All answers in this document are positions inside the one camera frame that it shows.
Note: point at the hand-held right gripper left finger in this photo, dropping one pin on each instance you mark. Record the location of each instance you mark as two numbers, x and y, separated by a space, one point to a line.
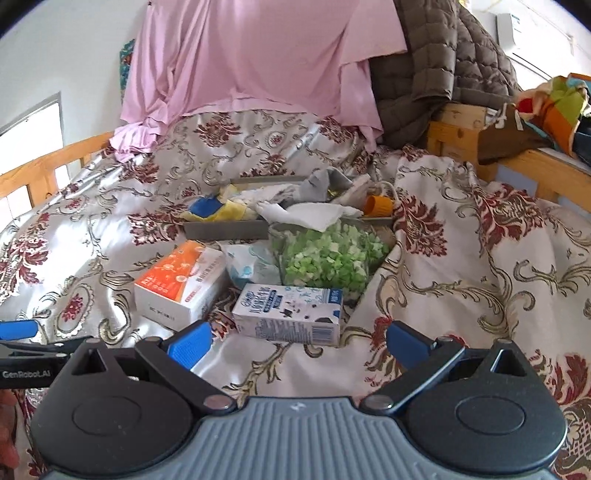
189 344

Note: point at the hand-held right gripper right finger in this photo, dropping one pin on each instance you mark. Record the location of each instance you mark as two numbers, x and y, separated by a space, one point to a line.
408 344

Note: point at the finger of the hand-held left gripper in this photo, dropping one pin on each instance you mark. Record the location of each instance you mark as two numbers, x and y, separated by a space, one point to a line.
37 349
18 330

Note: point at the grey tray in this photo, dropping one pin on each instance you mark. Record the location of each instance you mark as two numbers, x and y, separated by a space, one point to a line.
221 229

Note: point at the grey fabric cloth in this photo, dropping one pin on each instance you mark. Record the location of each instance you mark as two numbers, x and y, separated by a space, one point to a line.
318 184

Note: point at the orange white tissue pack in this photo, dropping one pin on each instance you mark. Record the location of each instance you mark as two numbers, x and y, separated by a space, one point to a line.
175 286

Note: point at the white blue milk carton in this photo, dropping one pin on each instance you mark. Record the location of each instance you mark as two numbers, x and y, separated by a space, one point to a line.
286 314

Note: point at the floral satin blanket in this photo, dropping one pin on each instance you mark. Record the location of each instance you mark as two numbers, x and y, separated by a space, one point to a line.
485 258

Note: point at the bag of green pieces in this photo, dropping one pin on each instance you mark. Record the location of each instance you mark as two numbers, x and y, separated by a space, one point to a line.
328 258

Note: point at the yellow blue cloth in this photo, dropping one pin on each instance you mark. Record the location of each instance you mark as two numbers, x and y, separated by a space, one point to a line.
212 208

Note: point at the orange cup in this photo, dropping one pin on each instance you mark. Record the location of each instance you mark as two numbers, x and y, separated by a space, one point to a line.
378 206

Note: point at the white tissue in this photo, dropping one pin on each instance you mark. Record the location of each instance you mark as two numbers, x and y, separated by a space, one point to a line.
314 214

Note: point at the window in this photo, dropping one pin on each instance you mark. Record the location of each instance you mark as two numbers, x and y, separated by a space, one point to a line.
27 134

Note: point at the brown cloth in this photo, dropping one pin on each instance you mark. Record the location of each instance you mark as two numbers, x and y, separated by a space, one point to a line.
508 134

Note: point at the colourful patchwork cloth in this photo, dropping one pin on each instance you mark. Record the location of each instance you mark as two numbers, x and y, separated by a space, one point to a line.
558 110

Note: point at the dark quilted jacket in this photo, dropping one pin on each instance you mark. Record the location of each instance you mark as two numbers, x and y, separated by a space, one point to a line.
438 60

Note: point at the pink cloth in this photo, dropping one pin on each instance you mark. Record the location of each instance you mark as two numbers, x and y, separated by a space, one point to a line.
258 55

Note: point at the wooden bed rail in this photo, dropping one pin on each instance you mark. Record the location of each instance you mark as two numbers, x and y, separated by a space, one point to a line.
51 161

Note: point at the light wooden frame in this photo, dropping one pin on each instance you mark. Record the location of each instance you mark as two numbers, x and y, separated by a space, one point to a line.
461 134

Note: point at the teal patterned wall hanging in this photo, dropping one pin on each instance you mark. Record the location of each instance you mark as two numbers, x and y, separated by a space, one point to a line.
127 64

